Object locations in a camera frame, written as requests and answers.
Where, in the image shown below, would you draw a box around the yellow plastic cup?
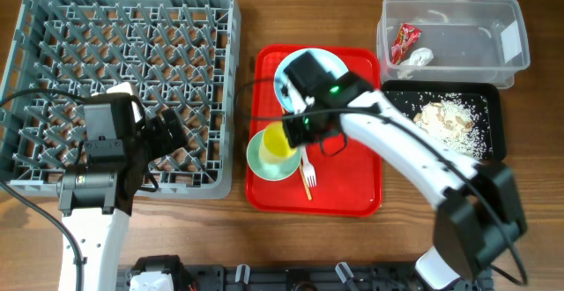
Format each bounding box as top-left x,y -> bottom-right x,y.
258,121 -> 297,164

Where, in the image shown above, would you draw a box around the red snack wrapper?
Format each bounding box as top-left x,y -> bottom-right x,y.
390,23 -> 422,64

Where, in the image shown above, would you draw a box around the white napkin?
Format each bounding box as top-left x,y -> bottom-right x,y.
397,48 -> 434,79

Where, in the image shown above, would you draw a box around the rice and food scraps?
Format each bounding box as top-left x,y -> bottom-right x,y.
388,91 -> 493,160

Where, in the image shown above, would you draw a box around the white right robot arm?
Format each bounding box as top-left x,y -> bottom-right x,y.
282,72 -> 528,289

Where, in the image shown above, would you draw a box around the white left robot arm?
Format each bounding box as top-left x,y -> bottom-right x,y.
57,109 -> 188,290

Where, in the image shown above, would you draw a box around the grey dishwasher rack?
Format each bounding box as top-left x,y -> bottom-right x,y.
1,0 -> 241,199

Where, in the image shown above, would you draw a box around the black waste tray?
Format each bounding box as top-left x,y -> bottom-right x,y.
382,80 -> 507,160

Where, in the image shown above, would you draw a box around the large light blue plate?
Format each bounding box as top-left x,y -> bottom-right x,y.
273,48 -> 348,113

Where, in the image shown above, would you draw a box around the white plastic fork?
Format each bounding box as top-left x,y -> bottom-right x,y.
301,146 -> 317,188

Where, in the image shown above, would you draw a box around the wooden chopstick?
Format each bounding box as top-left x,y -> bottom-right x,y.
281,106 -> 313,201

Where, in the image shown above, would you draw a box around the green saucer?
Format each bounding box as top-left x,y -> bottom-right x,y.
246,130 -> 301,182

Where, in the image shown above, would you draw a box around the red plastic tray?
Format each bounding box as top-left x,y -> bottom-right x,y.
245,44 -> 382,217

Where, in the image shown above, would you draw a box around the clear plastic bin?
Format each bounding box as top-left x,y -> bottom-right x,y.
376,0 -> 531,89

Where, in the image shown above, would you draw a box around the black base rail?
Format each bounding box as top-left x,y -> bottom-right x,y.
115,256 -> 495,291

